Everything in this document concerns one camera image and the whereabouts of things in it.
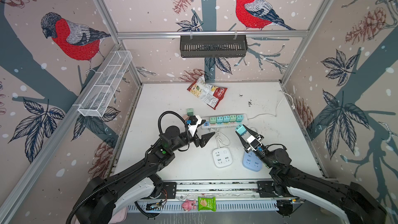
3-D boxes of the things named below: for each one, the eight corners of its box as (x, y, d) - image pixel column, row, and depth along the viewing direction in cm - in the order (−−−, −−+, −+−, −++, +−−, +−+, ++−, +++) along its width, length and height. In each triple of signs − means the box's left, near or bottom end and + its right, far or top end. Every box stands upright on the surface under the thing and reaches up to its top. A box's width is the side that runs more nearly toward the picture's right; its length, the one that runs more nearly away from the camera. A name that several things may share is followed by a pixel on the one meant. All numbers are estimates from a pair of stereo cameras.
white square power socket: (213, 167, 82) (213, 166, 80) (212, 148, 88) (212, 147, 87) (233, 167, 82) (233, 166, 80) (230, 148, 88) (231, 146, 87)
